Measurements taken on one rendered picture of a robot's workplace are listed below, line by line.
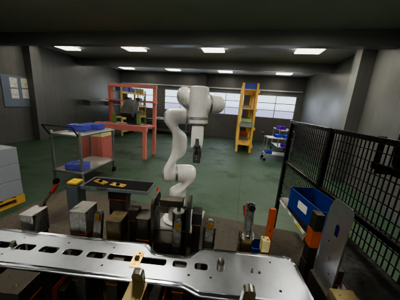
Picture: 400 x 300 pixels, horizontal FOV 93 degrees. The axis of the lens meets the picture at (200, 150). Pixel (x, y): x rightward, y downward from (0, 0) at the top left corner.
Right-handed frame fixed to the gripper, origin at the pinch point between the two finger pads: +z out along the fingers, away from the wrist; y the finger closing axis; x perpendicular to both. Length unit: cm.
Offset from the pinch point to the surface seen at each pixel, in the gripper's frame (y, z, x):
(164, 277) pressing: 24.3, 40.1, -9.3
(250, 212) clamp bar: 3.3, 23.5, 25.4
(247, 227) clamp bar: 4.0, 30.3, 24.4
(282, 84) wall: -896, -180, 352
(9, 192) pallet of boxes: -158, 98, -275
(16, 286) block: 36, 36, -54
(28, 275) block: 32, 36, -54
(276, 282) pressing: 22, 42, 33
